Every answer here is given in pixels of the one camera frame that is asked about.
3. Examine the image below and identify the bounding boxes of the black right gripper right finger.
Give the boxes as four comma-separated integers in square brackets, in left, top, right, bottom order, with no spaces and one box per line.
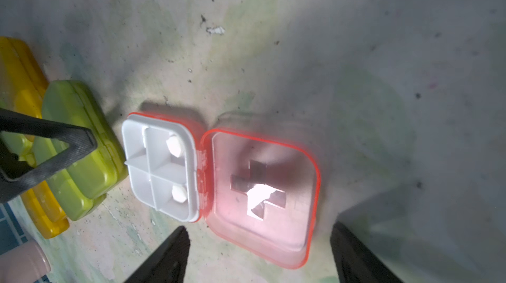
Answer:
[330,221,402,283]

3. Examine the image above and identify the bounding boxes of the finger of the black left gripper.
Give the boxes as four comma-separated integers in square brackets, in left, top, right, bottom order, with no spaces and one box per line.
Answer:
[1,109,98,203]

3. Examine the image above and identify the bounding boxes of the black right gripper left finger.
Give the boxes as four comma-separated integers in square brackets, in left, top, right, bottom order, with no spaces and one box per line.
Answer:
[125,226,191,283]

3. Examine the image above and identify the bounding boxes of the green pillbox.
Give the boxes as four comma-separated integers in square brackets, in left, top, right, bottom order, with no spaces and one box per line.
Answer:
[1,131,107,221]
[42,80,128,199]

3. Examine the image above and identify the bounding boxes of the pink pillbox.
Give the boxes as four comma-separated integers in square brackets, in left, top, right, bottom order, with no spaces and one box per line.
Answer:
[121,112,321,269]

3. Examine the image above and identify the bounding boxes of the small orange pillbox front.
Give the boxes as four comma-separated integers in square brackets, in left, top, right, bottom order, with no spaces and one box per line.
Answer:
[21,189,70,239]

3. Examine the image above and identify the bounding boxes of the pink pencil cup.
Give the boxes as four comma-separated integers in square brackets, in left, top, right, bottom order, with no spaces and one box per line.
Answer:
[1,240,51,282]

